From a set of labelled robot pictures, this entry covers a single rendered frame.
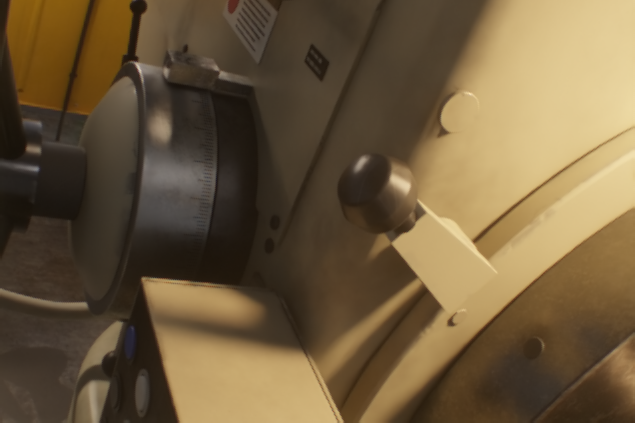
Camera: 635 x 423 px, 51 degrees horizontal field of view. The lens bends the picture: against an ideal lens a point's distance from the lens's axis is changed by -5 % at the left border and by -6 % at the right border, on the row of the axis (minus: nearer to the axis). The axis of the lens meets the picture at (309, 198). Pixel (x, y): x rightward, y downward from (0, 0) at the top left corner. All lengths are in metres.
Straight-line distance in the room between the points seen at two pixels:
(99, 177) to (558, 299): 0.36
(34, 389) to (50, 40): 1.68
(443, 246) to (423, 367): 0.13
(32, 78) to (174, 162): 2.86
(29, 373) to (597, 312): 1.96
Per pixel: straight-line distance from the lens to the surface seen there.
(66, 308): 1.44
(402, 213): 0.36
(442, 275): 0.42
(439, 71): 0.41
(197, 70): 0.59
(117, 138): 0.57
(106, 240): 0.57
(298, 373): 0.45
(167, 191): 0.54
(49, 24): 3.29
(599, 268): 0.49
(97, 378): 1.45
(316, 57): 0.51
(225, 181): 0.56
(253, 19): 0.64
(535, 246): 0.48
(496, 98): 0.42
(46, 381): 2.25
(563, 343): 0.47
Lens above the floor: 1.63
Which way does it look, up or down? 26 degrees down
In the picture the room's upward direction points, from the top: 23 degrees clockwise
